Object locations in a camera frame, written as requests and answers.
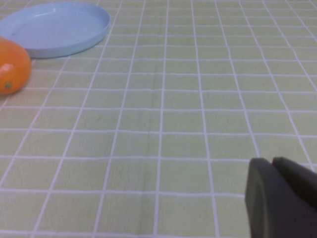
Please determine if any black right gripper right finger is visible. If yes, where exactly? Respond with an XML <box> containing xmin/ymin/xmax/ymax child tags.
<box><xmin>272</xmin><ymin>156</ymin><xmax>317</xmax><ymax>210</ymax></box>

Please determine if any green checked tablecloth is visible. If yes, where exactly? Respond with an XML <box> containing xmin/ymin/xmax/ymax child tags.
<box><xmin>0</xmin><ymin>0</ymin><xmax>317</xmax><ymax>238</ymax></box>

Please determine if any orange reddish mango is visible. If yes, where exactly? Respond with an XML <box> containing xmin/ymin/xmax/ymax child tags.
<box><xmin>0</xmin><ymin>37</ymin><xmax>32</xmax><ymax>96</ymax></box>

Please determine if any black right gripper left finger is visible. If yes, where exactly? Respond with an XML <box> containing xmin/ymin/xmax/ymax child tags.
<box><xmin>245</xmin><ymin>157</ymin><xmax>317</xmax><ymax>238</ymax></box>

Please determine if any light blue plate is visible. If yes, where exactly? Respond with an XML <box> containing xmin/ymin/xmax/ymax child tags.
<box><xmin>0</xmin><ymin>2</ymin><xmax>111</xmax><ymax>60</ymax></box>

